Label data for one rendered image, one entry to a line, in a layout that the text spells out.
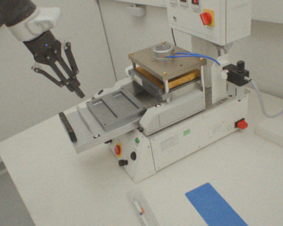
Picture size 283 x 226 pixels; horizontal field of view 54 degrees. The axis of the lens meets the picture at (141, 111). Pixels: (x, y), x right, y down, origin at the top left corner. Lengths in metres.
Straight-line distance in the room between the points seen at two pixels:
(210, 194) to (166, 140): 0.23
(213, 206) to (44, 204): 0.59
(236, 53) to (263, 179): 0.72
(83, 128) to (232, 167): 0.56
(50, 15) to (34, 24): 0.04
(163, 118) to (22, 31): 0.51
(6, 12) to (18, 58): 1.62
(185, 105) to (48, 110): 1.73
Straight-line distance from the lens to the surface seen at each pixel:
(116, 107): 1.02
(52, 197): 1.12
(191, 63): 0.98
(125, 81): 1.17
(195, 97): 1.00
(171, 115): 0.97
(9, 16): 0.74
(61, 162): 1.25
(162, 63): 1.01
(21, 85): 2.40
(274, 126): 1.21
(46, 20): 0.72
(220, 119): 1.13
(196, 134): 1.08
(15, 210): 2.29
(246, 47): 1.49
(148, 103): 1.12
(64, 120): 1.00
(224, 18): 0.97
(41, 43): 0.76
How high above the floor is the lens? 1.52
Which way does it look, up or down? 33 degrees down
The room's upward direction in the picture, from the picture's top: 11 degrees counter-clockwise
